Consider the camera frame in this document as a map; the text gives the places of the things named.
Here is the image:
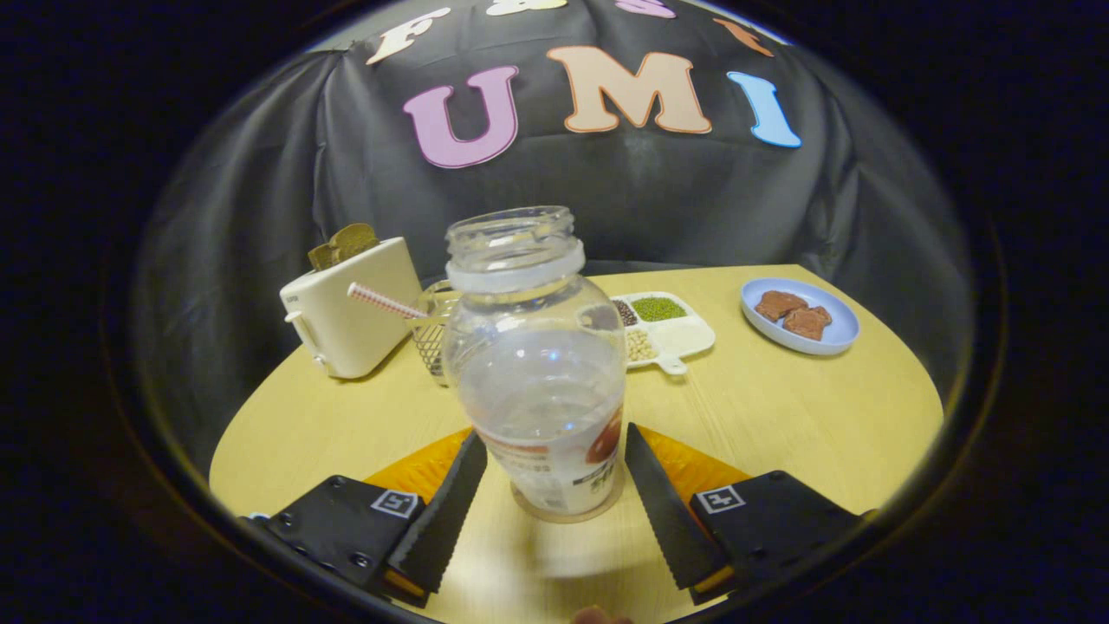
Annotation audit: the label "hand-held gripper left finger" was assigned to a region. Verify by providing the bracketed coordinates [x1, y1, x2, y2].
[247, 426, 489, 608]

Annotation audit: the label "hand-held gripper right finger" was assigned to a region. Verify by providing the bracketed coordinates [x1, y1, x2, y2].
[624, 422, 872, 606]

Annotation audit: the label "clear plastic juice bottle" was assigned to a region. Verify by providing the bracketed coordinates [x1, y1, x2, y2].
[442, 205, 628, 524]

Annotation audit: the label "wooden table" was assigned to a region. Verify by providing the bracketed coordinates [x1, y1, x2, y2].
[210, 264, 945, 624]

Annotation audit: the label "clear ribbed glass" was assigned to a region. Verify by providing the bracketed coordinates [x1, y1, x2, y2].
[407, 279, 460, 387]

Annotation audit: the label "white divided snack tray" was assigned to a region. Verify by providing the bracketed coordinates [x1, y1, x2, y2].
[606, 291, 717, 376]

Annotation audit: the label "blue plate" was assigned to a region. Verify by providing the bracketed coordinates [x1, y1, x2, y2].
[740, 277, 861, 357]

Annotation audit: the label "white toaster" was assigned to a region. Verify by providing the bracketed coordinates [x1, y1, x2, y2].
[279, 236, 424, 380]

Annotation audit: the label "red striped straw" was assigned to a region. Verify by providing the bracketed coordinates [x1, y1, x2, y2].
[347, 282, 430, 322]

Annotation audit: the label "brown toast slices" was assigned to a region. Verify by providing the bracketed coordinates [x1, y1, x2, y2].
[308, 223, 380, 271]

